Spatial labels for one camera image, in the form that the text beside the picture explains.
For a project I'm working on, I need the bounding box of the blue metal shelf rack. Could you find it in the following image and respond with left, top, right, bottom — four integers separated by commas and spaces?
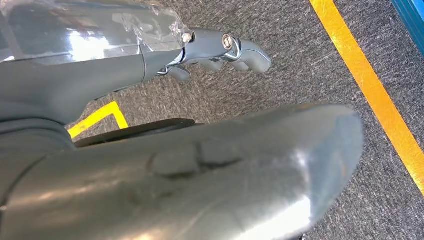
390, 0, 424, 57

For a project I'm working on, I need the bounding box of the black round robot leg joint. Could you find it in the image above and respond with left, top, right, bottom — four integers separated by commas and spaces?
74, 118, 204, 149

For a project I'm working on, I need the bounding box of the yellow floor tape mark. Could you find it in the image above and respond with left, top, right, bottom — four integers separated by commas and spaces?
308, 0, 424, 197

